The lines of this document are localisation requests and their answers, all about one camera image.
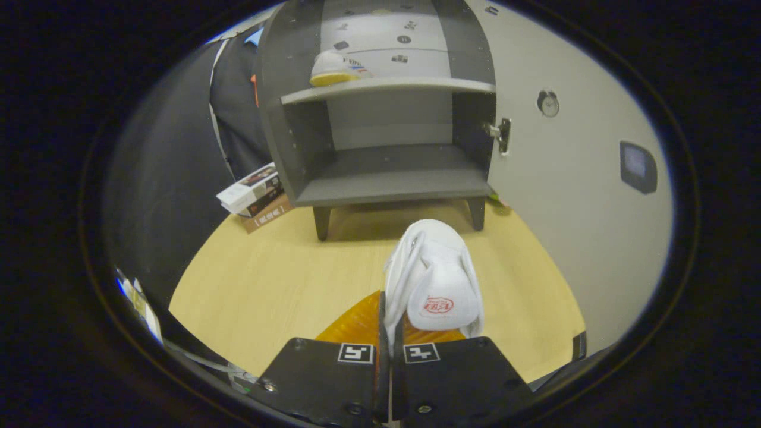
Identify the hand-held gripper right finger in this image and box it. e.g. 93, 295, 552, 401
389, 318, 534, 426

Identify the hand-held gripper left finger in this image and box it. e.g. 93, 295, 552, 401
246, 290, 388, 428

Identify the white shoe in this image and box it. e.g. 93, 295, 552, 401
383, 219, 486, 358
309, 49, 375, 88

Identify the beige shoe cabinet door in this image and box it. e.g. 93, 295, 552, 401
464, 0, 676, 364

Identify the grey shoe cabinet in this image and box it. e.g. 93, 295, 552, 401
256, 0, 498, 242

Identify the brown book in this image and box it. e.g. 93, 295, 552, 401
240, 193, 295, 235

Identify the black backdrop cloth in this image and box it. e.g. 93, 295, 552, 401
102, 24, 275, 310

